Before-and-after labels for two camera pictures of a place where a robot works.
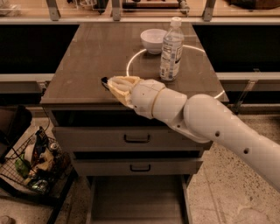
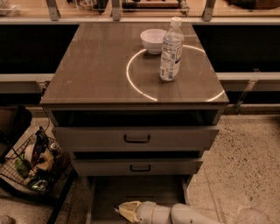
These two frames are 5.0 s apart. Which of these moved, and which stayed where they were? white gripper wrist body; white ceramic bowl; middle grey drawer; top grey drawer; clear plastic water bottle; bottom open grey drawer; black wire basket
Moved: white gripper wrist body
Stayed: bottom open grey drawer; top grey drawer; black wire basket; clear plastic water bottle; middle grey drawer; white ceramic bowl
